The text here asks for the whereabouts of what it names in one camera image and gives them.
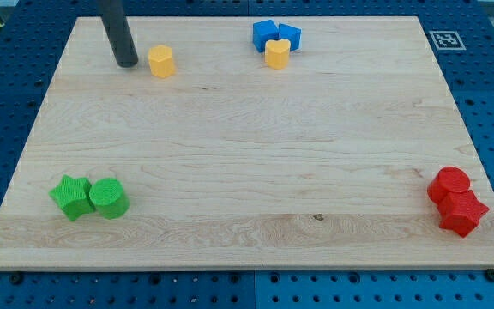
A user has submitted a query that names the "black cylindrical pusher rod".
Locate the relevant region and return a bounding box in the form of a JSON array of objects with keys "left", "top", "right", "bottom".
[{"left": 96, "top": 0, "right": 138, "bottom": 68}]

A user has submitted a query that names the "yellow hexagon block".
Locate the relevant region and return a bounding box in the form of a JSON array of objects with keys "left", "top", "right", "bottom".
[{"left": 148, "top": 45, "right": 176, "bottom": 78}]

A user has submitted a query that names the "blue cube block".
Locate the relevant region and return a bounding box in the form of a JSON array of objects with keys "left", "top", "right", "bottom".
[{"left": 252, "top": 20, "right": 280, "bottom": 53}]

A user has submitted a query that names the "yellow heart block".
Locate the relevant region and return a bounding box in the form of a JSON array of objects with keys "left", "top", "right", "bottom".
[{"left": 264, "top": 39, "right": 291, "bottom": 70}]

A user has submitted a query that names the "green cylinder block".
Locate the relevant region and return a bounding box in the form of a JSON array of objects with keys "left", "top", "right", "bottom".
[{"left": 89, "top": 178, "right": 130, "bottom": 220}]

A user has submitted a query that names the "blue pentagon block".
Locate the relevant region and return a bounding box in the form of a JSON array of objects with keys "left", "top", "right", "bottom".
[{"left": 278, "top": 23, "right": 302, "bottom": 52}]

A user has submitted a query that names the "green star block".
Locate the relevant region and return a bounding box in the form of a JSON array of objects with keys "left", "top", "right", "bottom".
[{"left": 49, "top": 174, "right": 95, "bottom": 221}]

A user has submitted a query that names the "wooden board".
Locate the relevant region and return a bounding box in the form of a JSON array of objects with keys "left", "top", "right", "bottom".
[{"left": 0, "top": 16, "right": 494, "bottom": 272}]

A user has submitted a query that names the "white fiducial marker tag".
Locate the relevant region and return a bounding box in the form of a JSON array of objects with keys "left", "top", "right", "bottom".
[{"left": 429, "top": 30, "right": 466, "bottom": 51}]

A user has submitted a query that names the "red cylinder block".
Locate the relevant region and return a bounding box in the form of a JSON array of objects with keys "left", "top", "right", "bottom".
[{"left": 426, "top": 166, "right": 471, "bottom": 204}]

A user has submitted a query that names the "red star block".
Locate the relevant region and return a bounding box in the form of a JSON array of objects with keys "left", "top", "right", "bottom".
[{"left": 437, "top": 190, "right": 490, "bottom": 238}]

